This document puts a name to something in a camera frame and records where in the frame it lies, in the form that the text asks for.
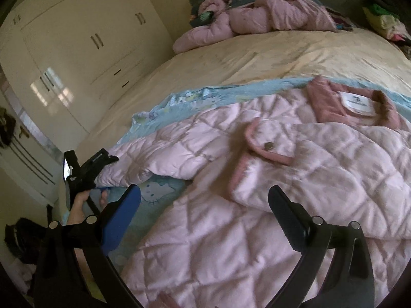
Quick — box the crumpled pink puffer jacket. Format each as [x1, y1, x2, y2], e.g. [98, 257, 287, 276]
[173, 0, 338, 54]

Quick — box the person's left hand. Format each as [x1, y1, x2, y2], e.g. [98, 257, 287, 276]
[66, 189, 109, 225]

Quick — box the pink quilted comforter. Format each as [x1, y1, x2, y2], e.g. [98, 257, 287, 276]
[98, 75, 411, 308]

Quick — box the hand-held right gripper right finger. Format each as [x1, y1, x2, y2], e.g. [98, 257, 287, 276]
[268, 185, 376, 308]

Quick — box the white cabinet with dark handles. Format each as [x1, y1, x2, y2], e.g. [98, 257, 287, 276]
[0, 125, 65, 207]

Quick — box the blue printed blanket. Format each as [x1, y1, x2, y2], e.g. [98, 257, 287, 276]
[64, 76, 411, 265]

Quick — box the dark bag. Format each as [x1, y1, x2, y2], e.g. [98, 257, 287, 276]
[4, 217, 49, 264]

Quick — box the dark hanging cloth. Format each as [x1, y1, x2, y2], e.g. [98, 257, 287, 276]
[0, 107, 17, 149]

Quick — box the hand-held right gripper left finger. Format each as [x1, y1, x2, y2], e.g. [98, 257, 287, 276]
[32, 184, 142, 308]

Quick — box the cream wardrobe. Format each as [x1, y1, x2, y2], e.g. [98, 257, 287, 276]
[0, 0, 176, 135]

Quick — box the person's left forearm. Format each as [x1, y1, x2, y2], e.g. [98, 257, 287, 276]
[76, 249, 97, 284]

